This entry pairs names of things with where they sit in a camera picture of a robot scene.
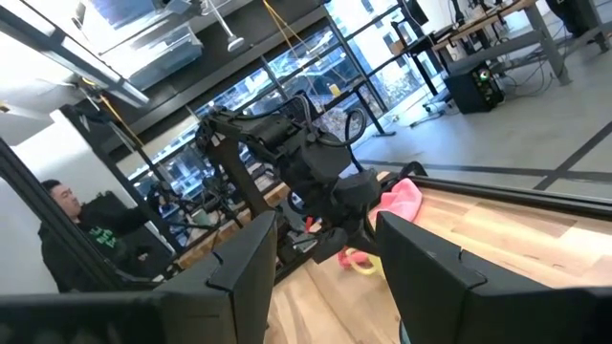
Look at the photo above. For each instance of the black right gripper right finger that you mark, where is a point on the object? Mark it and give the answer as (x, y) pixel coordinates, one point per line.
(430, 296)

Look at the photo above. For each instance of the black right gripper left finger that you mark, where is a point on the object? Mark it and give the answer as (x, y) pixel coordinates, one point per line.
(239, 286)

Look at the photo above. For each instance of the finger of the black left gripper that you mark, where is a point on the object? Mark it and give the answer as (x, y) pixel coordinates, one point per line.
(330, 244)

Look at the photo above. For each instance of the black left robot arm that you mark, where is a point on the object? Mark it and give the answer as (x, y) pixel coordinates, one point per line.
(272, 136)

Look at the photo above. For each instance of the pink mug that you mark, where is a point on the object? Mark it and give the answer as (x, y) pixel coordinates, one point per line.
(351, 259)

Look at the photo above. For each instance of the pink cloth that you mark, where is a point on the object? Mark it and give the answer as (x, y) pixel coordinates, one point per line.
(399, 200)

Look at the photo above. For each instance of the person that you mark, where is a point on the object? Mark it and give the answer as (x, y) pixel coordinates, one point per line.
(91, 239)

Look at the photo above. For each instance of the black desk by window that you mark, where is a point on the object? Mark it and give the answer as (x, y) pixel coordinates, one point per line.
(411, 52)

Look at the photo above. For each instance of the black computer tower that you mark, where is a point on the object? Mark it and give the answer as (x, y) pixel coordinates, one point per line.
(473, 88)

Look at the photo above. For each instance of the wooden desk with grey legs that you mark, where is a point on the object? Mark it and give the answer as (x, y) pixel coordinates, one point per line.
(521, 28)

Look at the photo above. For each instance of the black table frame rail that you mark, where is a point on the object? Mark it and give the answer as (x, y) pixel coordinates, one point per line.
(516, 193)

